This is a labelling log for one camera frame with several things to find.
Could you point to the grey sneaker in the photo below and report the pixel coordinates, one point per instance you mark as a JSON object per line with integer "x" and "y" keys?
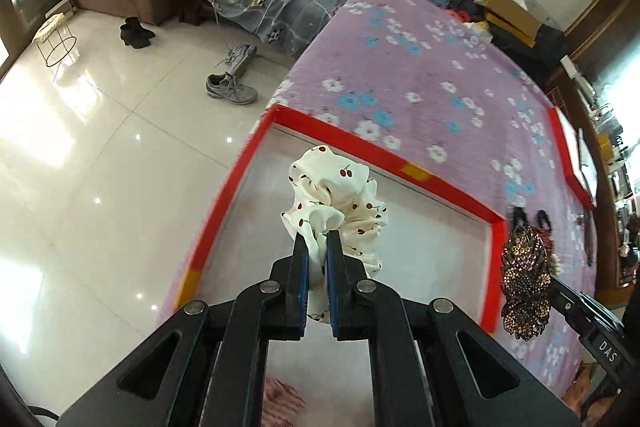
{"x": 232, "y": 88}
{"x": 242, "y": 57}

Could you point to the rhinestone hair clip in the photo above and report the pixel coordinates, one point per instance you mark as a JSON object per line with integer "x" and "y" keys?
{"x": 525, "y": 287}

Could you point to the dark slim hair clip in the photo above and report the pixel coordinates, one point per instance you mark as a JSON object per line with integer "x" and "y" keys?
{"x": 589, "y": 237}

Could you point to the cardboard box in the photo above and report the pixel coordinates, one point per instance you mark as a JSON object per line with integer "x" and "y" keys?
{"x": 510, "y": 14}

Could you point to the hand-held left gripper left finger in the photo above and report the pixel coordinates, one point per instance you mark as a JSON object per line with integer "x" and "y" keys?
{"x": 301, "y": 287}

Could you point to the wooden shelf unit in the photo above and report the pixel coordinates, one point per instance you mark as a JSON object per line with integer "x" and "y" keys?
{"x": 607, "y": 57}

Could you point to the purple floral blanket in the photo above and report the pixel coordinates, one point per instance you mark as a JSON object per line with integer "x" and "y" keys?
{"x": 425, "y": 57}

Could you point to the dark clothes pile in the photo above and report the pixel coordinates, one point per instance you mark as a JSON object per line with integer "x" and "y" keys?
{"x": 467, "y": 9}

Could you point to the white tray with red rim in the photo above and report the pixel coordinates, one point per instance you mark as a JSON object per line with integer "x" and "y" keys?
{"x": 425, "y": 247}

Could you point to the white cherry print scrunchie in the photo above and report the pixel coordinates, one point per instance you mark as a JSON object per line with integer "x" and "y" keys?
{"x": 340, "y": 187}

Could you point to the red flat box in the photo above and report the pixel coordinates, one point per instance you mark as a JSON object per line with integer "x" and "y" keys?
{"x": 565, "y": 147}

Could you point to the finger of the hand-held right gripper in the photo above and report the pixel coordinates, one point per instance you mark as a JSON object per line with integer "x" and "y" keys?
{"x": 570, "y": 302}

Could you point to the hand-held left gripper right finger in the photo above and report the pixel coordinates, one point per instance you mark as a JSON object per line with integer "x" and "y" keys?
{"x": 334, "y": 287}

